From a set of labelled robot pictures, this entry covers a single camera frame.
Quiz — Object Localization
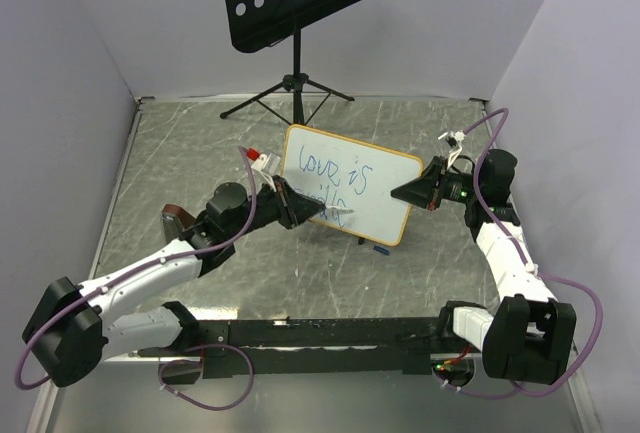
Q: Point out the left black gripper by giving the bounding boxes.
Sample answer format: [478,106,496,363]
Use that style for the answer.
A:
[227,175,325,240]

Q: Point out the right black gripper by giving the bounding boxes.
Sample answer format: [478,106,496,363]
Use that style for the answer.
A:
[391,156,483,211]

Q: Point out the white marker pen body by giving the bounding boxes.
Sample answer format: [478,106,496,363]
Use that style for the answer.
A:
[325,205,354,214]

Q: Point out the orange framed whiteboard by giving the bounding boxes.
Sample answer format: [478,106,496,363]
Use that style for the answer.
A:
[281,125,423,246]

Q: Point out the blue marker cap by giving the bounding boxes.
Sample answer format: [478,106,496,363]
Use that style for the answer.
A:
[373,245,390,256]

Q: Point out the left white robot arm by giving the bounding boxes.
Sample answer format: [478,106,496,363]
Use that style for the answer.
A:
[22,176,326,387]

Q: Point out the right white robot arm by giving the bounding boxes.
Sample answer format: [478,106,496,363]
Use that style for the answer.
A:
[391,149,577,385]

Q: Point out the brown eraser holder block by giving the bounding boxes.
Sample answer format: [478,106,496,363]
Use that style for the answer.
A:
[160,204,196,243]

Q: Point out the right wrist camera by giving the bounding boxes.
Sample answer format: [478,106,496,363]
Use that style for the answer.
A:
[438,130,466,168]

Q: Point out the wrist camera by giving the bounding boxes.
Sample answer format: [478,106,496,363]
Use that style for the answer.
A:
[438,130,466,168]
[245,148,281,191]

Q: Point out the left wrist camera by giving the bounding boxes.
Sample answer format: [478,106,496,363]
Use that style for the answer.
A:
[245,148,281,191]

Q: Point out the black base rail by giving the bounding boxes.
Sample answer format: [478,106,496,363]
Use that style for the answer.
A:
[137,317,479,379]

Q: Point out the right aluminium frame rail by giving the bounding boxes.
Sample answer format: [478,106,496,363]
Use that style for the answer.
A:
[454,108,604,432]

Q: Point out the aluminium frame rail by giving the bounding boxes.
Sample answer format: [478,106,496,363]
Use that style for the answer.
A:
[454,108,604,432]
[26,98,146,433]

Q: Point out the left aluminium frame rail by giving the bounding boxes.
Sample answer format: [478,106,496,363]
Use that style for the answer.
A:
[26,98,146,433]

